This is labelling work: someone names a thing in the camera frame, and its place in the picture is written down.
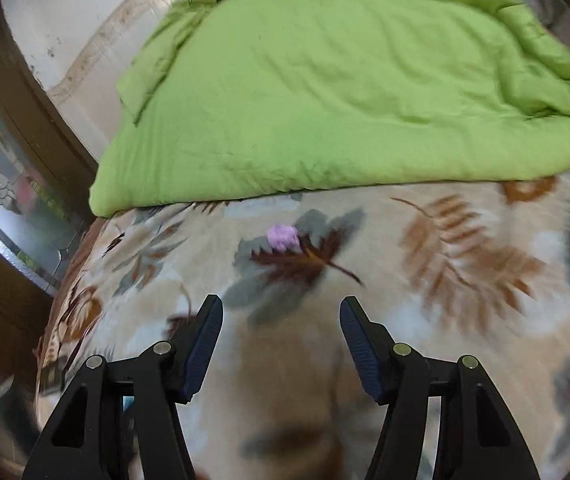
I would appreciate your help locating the green quilt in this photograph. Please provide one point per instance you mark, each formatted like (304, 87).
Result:
(340, 85)

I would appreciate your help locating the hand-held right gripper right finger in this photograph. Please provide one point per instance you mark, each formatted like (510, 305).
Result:
(360, 350)

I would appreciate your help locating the patterned glass door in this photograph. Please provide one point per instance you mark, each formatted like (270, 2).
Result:
(5, 185)

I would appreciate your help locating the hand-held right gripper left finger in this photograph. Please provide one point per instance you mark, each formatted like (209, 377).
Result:
(202, 345)

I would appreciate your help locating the leaf print blanket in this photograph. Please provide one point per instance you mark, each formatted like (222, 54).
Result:
(465, 310)

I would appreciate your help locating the purple paper ball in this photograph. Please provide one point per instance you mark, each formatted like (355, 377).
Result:
(282, 238)

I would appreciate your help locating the brown door frame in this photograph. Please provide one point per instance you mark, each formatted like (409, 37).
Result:
(40, 125)

